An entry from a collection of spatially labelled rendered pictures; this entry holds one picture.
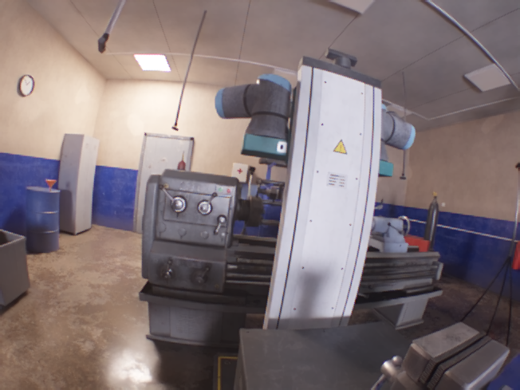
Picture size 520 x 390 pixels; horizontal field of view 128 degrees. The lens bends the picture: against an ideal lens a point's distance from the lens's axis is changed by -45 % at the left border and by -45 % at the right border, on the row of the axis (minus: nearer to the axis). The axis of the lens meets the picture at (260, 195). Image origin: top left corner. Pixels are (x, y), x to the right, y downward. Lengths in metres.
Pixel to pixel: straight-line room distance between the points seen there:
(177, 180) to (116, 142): 3.98
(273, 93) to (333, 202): 0.46
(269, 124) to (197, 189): 0.88
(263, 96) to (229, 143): 4.04
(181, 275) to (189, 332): 0.55
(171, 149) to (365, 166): 4.43
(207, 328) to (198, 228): 0.80
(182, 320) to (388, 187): 5.68
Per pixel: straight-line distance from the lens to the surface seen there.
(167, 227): 1.66
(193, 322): 1.88
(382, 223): 2.33
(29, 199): 3.79
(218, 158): 4.88
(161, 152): 5.02
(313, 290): 0.87
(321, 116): 0.82
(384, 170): 1.05
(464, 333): 0.48
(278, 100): 0.91
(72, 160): 4.71
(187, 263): 1.56
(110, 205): 5.49
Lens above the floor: 1.28
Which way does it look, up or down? 2 degrees down
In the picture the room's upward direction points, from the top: 8 degrees clockwise
